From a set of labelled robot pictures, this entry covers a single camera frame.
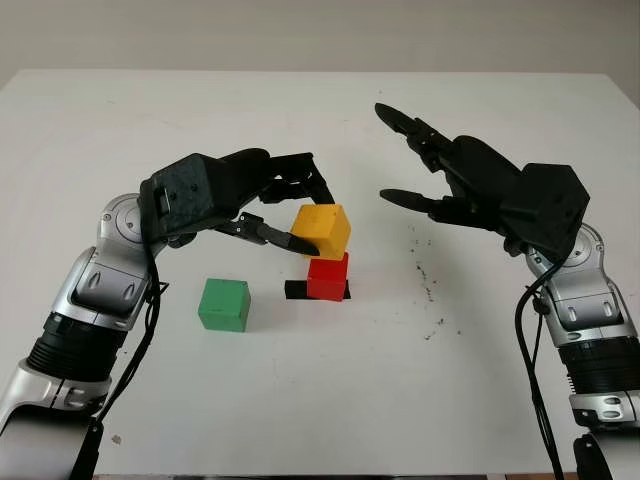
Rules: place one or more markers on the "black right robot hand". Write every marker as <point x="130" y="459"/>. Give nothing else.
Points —
<point x="475" y="170"/>

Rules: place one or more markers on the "red wooden block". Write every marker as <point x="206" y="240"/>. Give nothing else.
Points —
<point x="327" y="282"/>

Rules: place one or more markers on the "yellow wooden block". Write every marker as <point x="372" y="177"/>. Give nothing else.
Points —
<point x="325" y="225"/>

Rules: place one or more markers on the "green wooden block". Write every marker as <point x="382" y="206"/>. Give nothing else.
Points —
<point x="222" y="305"/>

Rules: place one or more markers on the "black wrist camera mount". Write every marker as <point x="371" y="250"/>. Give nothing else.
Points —
<point x="545" y="205"/>
<point x="185" y="195"/>

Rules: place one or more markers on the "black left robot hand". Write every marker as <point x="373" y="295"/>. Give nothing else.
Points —
<point x="245" y="175"/>

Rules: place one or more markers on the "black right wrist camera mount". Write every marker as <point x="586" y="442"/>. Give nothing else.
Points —
<point x="545" y="205"/>

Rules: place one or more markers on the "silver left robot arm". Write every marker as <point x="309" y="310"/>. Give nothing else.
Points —
<point x="100" y="280"/>

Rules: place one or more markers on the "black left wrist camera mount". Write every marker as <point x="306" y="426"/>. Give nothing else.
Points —
<point x="185" y="195"/>

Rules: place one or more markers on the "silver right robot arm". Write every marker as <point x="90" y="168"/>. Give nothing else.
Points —
<point x="585" y="300"/>

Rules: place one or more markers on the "black tape strip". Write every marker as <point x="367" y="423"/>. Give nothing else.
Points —
<point x="295" y="291"/>

